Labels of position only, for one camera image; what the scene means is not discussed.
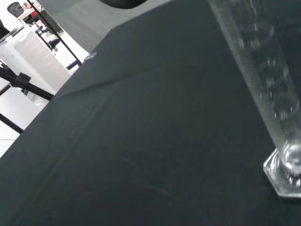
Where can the black office chair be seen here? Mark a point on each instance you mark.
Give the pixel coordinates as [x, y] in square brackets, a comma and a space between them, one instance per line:
[15, 9]

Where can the white cabinet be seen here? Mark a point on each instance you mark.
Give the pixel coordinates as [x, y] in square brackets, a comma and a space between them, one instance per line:
[40, 61]

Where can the black cloth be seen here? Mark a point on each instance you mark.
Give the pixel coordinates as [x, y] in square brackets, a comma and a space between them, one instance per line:
[145, 141]

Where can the grey tape piece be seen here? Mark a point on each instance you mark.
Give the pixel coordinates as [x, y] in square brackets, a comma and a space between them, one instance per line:
[90, 56]

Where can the black camera tripod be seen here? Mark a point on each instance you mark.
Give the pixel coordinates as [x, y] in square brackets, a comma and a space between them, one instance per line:
[22, 81]

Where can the black metal stand frame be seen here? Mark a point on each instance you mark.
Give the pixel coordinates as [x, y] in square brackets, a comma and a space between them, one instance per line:
[58, 40]

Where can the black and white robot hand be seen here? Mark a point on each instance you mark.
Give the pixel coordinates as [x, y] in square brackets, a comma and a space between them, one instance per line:
[122, 3]

